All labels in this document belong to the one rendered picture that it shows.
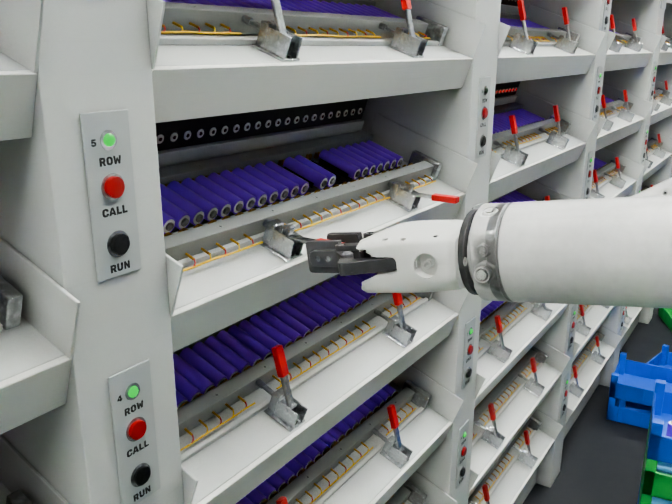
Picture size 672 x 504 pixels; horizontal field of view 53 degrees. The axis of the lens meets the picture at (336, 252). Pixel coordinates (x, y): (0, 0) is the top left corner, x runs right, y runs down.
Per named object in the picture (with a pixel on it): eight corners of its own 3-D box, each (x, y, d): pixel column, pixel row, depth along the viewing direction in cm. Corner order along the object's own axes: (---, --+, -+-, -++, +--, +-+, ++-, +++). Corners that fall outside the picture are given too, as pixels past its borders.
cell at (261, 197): (227, 182, 82) (267, 206, 80) (216, 184, 81) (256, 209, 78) (230, 168, 81) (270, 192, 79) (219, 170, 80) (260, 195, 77)
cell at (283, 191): (249, 177, 86) (288, 200, 83) (239, 179, 84) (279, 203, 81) (252, 163, 85) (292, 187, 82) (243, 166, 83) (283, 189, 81)
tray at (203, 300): (455, 218, 107) (478, 163, 103) (161, 358, 59) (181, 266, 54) (354, 163, 115) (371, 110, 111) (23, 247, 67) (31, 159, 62)
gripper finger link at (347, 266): (353, 281, 57) (330, 271, 63) (433, 263, 60) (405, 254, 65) (351, 268, 57) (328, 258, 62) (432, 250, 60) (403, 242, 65)
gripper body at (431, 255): (471, 311, 55) (356, 305, 62) (515, 277, 63) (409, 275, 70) (462, 221, 54) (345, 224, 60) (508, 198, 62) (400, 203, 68)
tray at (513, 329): (562, 315, 174) (586, 270, 168) (465, 417, 126) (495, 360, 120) (492, 275, 182) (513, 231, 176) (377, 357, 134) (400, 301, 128)
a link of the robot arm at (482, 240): (499, 316, 55) (464, 314, 56) (535, 285, 62) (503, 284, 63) (489, 213, 53) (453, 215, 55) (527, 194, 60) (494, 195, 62)
